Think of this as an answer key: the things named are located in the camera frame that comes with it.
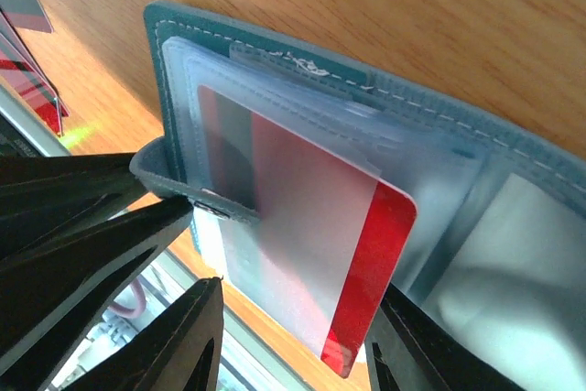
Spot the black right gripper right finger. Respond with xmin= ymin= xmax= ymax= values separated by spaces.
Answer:
xmin=365 ymin=285 xmax=521 ymax=391

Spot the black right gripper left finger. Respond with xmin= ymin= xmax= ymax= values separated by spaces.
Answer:
xmin=67 ymin=277 xmax=223 ymax=390

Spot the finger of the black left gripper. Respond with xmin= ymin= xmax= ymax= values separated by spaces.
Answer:
xmin=1 ymin=153 xmax=147 ymax=258
xmin=1 ymin=198 xmax=192 ymax=390

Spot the red card black stripe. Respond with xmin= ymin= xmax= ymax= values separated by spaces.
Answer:
xmin=194 ymin=86 xmax=418 ymax=377

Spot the teal leather card holder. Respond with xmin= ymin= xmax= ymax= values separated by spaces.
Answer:
xmin=130 ymin=1 xmax=585 ymax=390

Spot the red card left lower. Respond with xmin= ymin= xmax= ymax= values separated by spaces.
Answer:
xmin=1 ymin=13 xmax=69 ymax=136

